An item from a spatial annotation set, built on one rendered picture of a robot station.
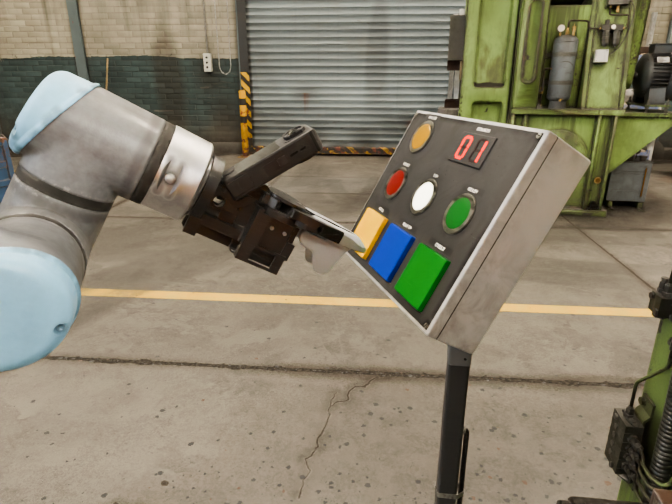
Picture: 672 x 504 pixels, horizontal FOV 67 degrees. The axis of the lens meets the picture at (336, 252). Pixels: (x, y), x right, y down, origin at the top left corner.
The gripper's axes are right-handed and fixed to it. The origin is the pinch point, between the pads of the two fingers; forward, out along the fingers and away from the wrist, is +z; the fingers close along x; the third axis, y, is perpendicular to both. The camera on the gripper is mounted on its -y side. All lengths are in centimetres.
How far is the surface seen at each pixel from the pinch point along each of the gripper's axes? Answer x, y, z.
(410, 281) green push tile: -0.9, 2.0, 10.2
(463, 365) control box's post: -7.6, 12.0, 32.0
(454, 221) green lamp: 0.3, -7.8, 10.5
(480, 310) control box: 6.8, 0.3, 16.1
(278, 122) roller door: -753, -21, 148
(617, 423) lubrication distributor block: 13.9, 5.0, 39.6
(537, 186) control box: 6.8, -15.9, 13.6
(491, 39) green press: -369, -170, 200
